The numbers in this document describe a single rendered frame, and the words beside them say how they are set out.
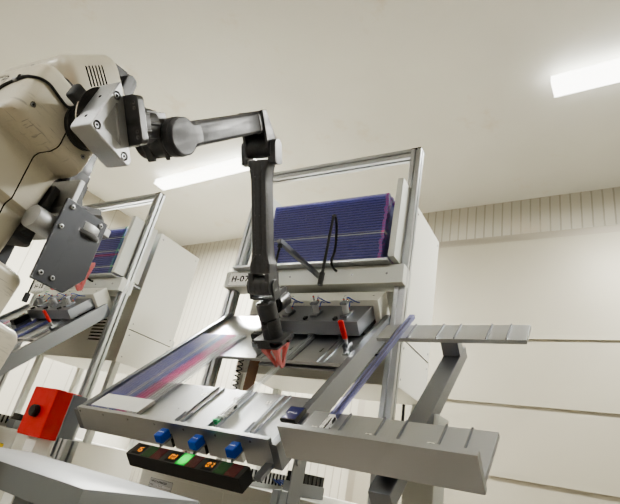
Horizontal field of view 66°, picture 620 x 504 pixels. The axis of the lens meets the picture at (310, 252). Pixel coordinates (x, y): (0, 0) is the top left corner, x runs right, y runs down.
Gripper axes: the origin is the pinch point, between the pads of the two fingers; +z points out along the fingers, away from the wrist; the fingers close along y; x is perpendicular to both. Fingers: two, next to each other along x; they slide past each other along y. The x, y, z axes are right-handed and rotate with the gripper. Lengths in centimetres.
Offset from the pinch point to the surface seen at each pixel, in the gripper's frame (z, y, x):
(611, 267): 59, -89, -259
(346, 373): 1.4, -21.1, -0.6
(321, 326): -3.3, -4.2, -19.8
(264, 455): 2.2, -17.3, 34.0
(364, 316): -4.5, -17.0, -25.6
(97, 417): 1, 39, 34
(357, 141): -54, 68, -237
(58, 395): 6, 79, 22
